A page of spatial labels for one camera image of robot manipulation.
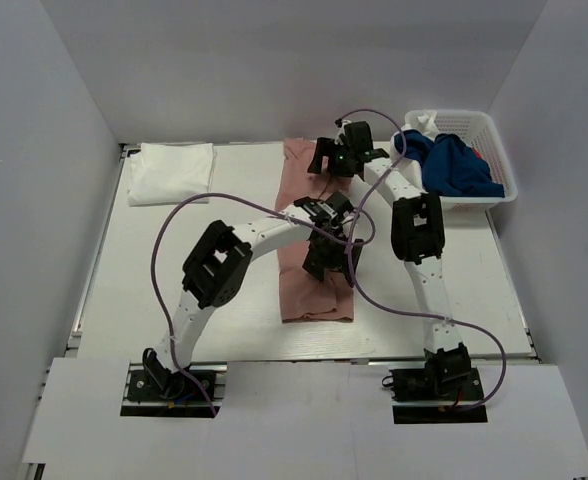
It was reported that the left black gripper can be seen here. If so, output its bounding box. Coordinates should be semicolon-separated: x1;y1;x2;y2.
303;231;363;286

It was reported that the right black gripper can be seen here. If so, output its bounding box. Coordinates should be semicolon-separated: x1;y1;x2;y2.
308;137;355;178

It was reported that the pink t shirt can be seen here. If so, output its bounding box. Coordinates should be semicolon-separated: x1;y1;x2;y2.
275;139;354;323

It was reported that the white red t shirt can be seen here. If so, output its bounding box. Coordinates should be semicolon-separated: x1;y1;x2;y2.
388;112;490;191

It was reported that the blue t shirt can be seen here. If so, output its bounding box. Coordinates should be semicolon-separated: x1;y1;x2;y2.
393;129;504;197

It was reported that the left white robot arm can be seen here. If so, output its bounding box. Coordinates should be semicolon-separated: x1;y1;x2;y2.
142;192;364;400

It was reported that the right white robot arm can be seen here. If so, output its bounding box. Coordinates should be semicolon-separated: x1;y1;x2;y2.
308;119;472;399

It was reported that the white plastic basket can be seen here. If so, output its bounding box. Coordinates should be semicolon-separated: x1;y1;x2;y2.
403;109;518;212

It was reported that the folded white t shirt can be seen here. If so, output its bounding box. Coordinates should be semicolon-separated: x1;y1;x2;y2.
127;143;216;207

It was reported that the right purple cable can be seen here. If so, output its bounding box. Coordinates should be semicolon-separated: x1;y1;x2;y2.
332;108;508;414

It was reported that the purple cable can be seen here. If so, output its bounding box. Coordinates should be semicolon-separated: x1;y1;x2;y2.
332;108;508;414
151;192;378;416

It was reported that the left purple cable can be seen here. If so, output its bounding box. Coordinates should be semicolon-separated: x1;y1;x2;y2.
151;192;378;416

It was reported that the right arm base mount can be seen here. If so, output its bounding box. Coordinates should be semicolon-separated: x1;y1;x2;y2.
381;368;488;425

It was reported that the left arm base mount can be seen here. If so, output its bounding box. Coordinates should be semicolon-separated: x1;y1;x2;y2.
120;364;226;419

